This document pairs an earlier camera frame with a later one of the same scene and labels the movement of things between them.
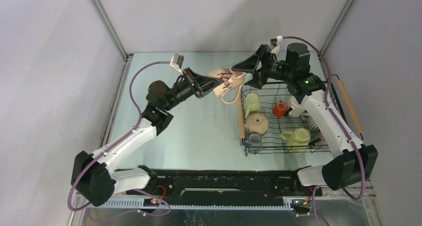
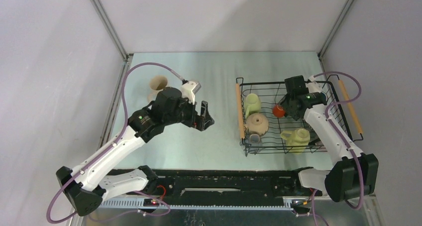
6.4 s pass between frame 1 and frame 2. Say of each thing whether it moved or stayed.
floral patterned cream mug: moved
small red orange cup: stayed
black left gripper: moved
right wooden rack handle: stayed
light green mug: stayed
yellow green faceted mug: stayed
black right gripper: moved
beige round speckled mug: stayed
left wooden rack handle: stayed
